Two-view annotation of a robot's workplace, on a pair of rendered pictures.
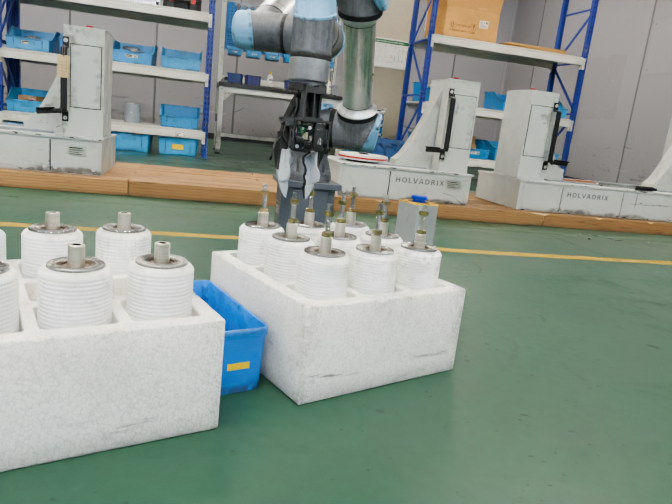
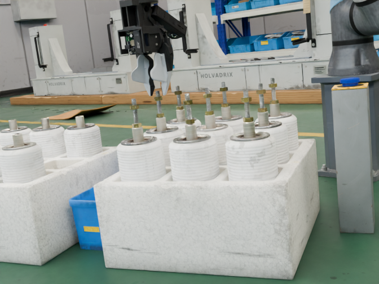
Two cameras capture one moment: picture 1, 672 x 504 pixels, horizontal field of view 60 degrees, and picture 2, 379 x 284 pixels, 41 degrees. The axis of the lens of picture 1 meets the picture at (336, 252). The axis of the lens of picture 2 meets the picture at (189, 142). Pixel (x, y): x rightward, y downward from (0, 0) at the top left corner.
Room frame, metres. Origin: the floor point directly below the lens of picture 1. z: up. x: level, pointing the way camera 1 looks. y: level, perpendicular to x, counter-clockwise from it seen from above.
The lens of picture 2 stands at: (0.58, -0.93, 0.43)
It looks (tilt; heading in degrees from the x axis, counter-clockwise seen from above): 11 degrees down; 59
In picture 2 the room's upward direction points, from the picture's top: 6 degrees counter-clockwise
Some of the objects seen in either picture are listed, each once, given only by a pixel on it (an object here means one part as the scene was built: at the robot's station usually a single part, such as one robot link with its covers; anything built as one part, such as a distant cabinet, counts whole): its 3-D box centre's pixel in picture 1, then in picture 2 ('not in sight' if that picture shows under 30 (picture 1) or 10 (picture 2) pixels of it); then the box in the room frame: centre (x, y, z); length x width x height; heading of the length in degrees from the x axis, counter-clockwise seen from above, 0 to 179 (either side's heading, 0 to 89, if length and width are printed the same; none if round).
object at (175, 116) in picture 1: (180, 116); not in sight; (5.82, 1.68, 0.36); 0.50 x 0.38 x 0.21; 15
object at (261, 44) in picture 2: not in sight; (274, 41); (5.11, 4.27, 0.36); 0.50 x 0.38 x 0.21; 15
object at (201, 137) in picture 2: (374, 249); (192, 139); (1.09, -0.07, 0.25); 0.08 x 0.08 x 0.01
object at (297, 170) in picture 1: (308, 163); (353, 56); (1.79, 0.12, 0.35); 0.15 x 0.15 x 0.10
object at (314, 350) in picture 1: (330, 309); (218, 198); (1.19, 0.00, 0.09); 0.39 x 0.39 x 0.18; 37
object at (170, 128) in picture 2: (291, 237); (162, 130); (1.11, 0.09, 0.25); 0.08 x 0.08 x 0.01
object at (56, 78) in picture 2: not in sight; (93, 54); (2.49, 3.98, 0.45); 1.61 x 0.57 x 0.74; 105
